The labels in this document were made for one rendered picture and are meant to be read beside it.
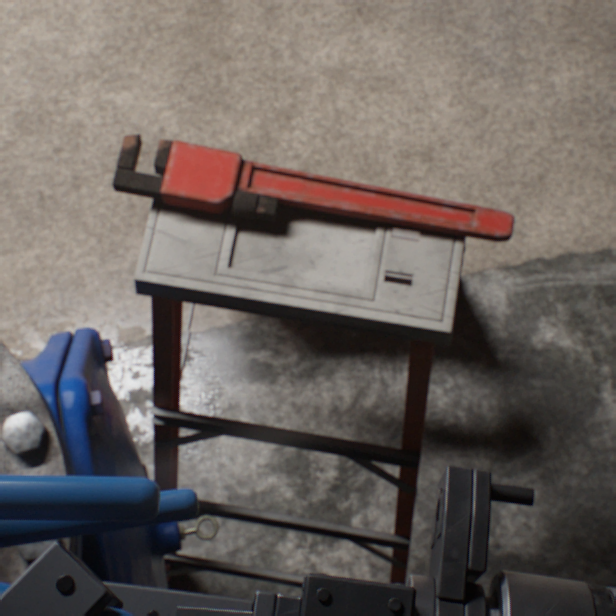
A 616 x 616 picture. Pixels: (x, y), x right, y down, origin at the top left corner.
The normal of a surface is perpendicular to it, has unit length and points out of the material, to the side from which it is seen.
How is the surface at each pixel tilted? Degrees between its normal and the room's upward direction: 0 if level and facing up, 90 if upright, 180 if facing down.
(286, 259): 0
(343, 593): 0
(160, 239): 0
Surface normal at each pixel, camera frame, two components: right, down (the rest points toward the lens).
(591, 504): 0.00, -0.33
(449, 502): 0.05, -0.66
